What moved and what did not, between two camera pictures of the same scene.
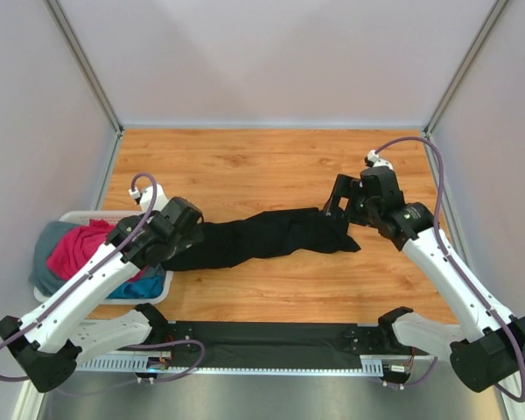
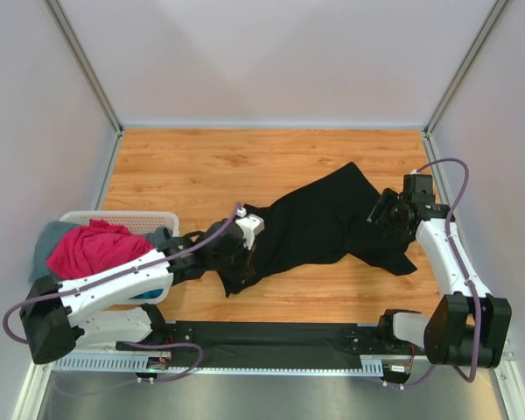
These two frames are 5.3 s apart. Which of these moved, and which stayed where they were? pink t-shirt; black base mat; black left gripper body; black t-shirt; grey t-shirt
Moved: black left gripper body; black t-shirt
Stayed: black base mat; grey t-shirt; pink t-shirt
